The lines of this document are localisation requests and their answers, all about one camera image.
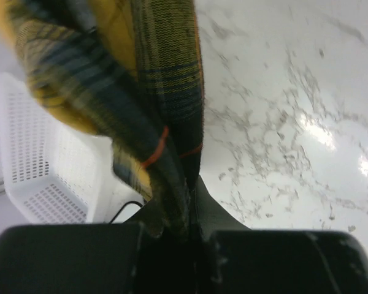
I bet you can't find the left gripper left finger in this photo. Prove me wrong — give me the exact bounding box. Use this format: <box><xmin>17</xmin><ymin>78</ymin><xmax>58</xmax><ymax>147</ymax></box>
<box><xmin>126</xmin><ymin>195</ymin><xmax>190</xmax><ymax>242</ymax></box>

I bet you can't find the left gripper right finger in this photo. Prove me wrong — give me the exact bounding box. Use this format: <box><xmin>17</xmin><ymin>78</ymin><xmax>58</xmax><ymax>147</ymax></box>
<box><xmin>193</xmin><ymin>176</ymin><xmax>250</xmax><ymax>241</ymax></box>

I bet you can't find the yellow plaid long sleeve shirt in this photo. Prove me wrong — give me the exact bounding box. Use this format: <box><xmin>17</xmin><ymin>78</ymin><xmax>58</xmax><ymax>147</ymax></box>
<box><xmin>0</xmin><ymin>0</ymin><xmax>206</xmax><ymax>243</ymax></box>

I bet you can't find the white plastic basket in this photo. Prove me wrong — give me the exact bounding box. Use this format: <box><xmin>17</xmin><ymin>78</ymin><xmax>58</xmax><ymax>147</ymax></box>
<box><xmin>0</xmin><ymin>72</ymin><xmax>143</xmax><ymax>224</ymax></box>

